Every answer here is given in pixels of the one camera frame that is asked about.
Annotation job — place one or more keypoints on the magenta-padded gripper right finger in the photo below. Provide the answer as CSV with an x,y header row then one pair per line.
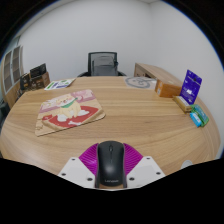
x,y
146,170

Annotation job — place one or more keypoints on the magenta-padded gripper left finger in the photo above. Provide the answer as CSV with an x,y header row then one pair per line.
x,y
75,170

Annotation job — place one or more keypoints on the black computer mouse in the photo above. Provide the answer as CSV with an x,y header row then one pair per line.
x,y
110,163

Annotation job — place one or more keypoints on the cartoon print mouse pad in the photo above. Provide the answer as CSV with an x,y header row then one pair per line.
x,y
68,111

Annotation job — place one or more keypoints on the small blue box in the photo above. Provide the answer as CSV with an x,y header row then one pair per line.
x,y
195,120

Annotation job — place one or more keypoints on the small tan box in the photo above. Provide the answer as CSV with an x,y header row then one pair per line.
x,y
181,103

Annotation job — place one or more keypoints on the small green box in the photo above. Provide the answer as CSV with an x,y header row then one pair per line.
x,y
202,114

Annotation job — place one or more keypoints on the orange cardboard box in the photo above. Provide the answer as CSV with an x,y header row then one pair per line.
x,y
168,89

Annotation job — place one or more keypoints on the white printed paper sheet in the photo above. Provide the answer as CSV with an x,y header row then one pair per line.
x,y
60,84

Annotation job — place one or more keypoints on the white sheet with grey spiral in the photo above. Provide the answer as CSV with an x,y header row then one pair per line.
x,y
139,82

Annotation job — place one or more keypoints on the large black chair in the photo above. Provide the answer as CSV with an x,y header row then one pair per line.
x,y
2,111

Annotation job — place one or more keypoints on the dark brown cardboard box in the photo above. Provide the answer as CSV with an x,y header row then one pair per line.
x,y
41,82

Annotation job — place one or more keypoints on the purple card package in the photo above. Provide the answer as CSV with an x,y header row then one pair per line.
x,y
191,86

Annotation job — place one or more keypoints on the wooden side cabinet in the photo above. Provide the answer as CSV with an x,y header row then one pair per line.
x,y
151,70

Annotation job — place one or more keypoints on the brown printed cardboard box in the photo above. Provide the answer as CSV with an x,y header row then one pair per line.
x,y
25,82

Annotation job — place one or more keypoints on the black cardboard box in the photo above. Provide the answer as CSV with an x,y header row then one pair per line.
x,y
37,70

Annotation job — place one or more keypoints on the wooden shelf unit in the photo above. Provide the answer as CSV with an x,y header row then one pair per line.
x,y
10,71

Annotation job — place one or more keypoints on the black mesh office chair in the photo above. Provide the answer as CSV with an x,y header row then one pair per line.
x,y
102,53

